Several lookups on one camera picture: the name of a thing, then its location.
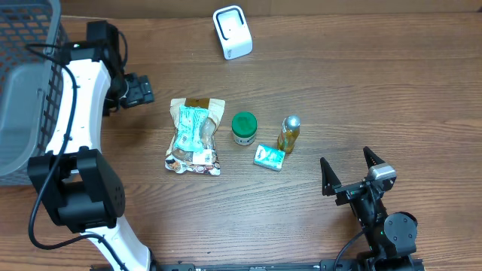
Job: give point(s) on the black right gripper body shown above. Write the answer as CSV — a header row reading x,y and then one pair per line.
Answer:
x,y
367,208

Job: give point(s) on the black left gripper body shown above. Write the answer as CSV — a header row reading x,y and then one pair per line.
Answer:
x,y
137,92

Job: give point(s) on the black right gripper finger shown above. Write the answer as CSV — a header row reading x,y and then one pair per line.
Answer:
x,y
330,182
371,158

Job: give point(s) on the teal wipes packet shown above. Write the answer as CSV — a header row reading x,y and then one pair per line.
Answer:
x,y
190,122

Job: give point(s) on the yellow dish soap bottle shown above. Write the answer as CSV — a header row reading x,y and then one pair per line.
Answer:
x,y
289,132

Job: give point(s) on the brown snack pouch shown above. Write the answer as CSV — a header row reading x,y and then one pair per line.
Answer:
x,y
206,161

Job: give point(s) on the teal tissue pack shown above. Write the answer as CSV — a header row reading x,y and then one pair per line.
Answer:
x,y
269,158

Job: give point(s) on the green lid jar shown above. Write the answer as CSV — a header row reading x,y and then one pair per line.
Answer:
x,y
244,127

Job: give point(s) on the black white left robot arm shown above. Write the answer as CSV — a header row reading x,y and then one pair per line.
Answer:
x,y
74,182

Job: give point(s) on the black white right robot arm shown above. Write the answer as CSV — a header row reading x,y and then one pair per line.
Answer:
x,y
391,237

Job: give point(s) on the white barcode scanner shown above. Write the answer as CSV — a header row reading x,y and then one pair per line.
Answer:
x,y
233,32

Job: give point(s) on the grey plastic basket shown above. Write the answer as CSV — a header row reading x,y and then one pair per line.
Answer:
x,y
31,87

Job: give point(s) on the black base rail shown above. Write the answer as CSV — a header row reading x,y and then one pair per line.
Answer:
x,y
256,266

